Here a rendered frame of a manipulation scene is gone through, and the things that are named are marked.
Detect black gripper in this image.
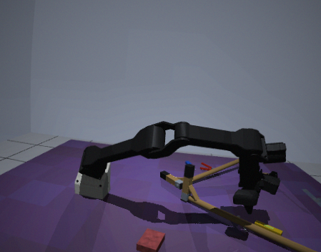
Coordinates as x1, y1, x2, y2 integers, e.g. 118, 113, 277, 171
233, 165, 261, 214

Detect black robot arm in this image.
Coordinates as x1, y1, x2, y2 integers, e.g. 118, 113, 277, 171
79, 121, 286, 195

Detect reddish-brown cube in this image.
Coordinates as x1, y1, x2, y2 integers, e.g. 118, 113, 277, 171
137, 229, 165, 252

